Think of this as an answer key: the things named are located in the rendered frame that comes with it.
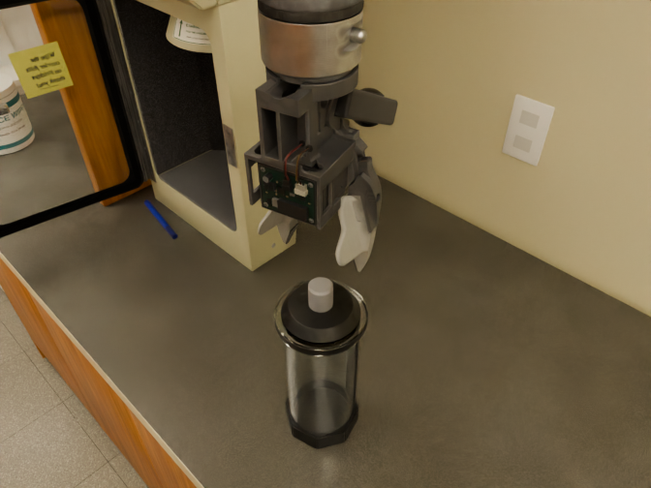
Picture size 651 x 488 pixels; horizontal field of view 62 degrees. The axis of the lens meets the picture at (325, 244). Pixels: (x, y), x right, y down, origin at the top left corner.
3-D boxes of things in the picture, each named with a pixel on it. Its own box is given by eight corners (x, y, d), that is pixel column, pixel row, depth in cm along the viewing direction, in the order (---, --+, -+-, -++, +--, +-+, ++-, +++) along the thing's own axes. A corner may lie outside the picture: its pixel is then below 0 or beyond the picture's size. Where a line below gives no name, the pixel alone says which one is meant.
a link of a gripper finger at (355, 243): (335, 299, 52) (305, 218, 47) (363, 261, 56) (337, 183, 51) (363, 303, 50) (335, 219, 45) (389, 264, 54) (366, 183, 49)
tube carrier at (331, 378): (372, 398, 79) (383, 297, 64) (337, 461, 72) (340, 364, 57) (308, 368, 83) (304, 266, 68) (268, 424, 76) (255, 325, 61)
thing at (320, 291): (372, 312, 66) (376, 273, 61) (336, 368, 60) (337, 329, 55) (307, 285, 69) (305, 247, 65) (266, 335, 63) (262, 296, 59)
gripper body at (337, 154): (247, 209, 48) (232, 78, 40) (298, 162, 53) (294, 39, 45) (324, 237, 45) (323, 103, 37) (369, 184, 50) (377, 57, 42)
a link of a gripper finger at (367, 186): (340, 232, 52) (312, 152, 48) (349, 223, 53) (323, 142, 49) (384, 234, 50) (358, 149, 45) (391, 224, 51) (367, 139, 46)
